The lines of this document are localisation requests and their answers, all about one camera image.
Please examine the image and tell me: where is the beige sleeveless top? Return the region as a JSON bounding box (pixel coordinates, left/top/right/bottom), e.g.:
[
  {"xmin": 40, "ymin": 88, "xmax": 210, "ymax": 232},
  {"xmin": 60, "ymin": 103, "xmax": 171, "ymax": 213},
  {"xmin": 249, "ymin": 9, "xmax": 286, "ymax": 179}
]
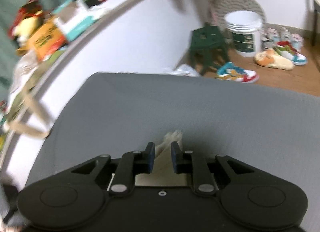
[{"xmin": 107, "ymin": 129, "xmax": 188, "ymax": 192}]

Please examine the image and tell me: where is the white wall shelf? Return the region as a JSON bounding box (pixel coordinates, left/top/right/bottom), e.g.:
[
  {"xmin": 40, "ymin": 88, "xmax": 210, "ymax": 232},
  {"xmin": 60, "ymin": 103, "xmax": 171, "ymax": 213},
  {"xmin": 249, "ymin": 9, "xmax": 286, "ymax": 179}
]
[{"xmin": 1, "ymin": 0, "xmax": 141, "ymax": 155}]

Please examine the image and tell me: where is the tan slipper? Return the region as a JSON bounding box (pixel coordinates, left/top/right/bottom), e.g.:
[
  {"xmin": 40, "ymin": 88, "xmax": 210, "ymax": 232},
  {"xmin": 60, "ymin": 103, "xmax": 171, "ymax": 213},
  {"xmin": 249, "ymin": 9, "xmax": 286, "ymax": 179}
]
[{"xmin": 254, "ymin": 49, "xmax": 295, "ymax": 70}]

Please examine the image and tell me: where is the orange snack bag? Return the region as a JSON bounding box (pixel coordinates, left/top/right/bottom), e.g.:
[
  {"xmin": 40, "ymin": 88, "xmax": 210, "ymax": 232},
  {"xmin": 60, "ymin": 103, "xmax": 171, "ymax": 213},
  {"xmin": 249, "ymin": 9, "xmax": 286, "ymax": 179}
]
[{"xmin": 27, "ymin": 20, "xmax": 68, "ymax": 62}]

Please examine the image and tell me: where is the colourful sneaker by bucket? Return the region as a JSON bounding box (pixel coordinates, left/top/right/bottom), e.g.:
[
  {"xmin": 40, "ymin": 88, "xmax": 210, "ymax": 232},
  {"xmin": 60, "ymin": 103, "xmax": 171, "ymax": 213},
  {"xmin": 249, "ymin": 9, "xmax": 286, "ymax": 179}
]
[{"xmin": 273, "ymin": 41, "xmax": 308, "ymax": 66}]

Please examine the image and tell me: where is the green plastic stool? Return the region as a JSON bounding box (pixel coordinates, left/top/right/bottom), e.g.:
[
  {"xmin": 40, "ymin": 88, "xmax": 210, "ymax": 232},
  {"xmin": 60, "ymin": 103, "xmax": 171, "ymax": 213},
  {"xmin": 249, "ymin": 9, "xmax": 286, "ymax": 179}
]
[{"xmin": 189, "ymin": 24, "xmax": 230, "ymax": 76}]

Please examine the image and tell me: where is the teal white box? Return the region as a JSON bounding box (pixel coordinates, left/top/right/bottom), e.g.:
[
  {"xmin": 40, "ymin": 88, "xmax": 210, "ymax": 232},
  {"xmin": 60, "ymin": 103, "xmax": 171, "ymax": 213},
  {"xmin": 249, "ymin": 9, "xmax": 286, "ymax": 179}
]
[{"xmin": 53, "ymin": 0, "xmax": 99, "ymax": 42}]

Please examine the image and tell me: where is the red yellow plush toy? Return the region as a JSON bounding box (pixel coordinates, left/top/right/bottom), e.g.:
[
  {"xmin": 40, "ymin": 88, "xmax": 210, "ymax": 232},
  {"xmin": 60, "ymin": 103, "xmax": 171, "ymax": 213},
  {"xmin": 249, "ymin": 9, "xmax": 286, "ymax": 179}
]
[{"xmin": 8, "ymin": 0, "xmax": 50, "ymax": 49}]

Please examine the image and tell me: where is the colourful sneaker near stool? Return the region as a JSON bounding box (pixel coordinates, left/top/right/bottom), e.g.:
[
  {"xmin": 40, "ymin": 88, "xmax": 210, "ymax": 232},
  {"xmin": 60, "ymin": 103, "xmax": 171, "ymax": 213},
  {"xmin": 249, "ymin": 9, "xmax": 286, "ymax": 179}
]
[{"xmin": 216, "ymin": 62, "xmax": 259, "ymax": 83}]

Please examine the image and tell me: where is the white plastic bucket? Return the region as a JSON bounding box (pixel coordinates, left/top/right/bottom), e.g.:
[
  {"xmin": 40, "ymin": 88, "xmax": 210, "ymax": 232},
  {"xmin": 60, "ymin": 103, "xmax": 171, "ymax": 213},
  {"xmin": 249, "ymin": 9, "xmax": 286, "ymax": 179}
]
[{"xmin": 224, "ymin": 11, "xmax": 263, "ymax": 58}]

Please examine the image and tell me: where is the woven round mat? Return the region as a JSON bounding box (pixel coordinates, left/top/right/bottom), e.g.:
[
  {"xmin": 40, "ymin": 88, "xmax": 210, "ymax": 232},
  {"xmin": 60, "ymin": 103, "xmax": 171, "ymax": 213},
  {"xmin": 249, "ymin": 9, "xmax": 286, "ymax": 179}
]
[{"xmin": 210, "ymin": 0, "xmax": 266, "ymax": 38}]

